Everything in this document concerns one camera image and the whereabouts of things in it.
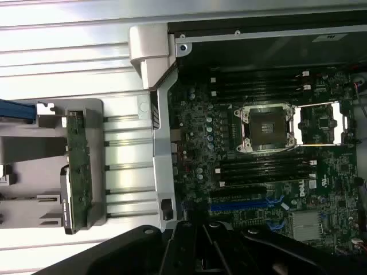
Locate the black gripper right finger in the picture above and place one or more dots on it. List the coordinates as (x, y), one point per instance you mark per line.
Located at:
(286, 257)

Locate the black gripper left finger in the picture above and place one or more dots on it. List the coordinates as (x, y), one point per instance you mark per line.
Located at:
(114, 252)

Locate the silver chipset heatsink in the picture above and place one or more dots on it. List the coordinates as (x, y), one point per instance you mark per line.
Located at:
(306, 226)

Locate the black expansion slot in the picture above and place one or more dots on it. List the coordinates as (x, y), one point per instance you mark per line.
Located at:
(238, 192)

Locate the black RAM slot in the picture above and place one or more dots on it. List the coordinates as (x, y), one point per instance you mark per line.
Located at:
(266, 161)
(258, 86)
(258, 73)
(266, 168)
(266, 174)
(258, 94)
(258, 80)

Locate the green motherboard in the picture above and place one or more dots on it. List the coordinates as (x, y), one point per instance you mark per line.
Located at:
(338, 177)

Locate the grey parts rack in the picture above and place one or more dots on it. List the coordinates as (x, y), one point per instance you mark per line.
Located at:
(34, 177)

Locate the CPU socket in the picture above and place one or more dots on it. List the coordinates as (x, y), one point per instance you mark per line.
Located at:
(266, 129)

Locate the silver socket cover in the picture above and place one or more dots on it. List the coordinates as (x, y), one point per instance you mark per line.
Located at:
(321, 123)

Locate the hard disk drive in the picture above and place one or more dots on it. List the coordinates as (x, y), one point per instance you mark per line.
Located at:
(17, 110)

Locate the open black PC case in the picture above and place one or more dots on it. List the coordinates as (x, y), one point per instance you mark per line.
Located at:
(258, 51)

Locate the beige corner bracket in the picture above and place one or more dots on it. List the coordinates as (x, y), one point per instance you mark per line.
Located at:
(149, 43)

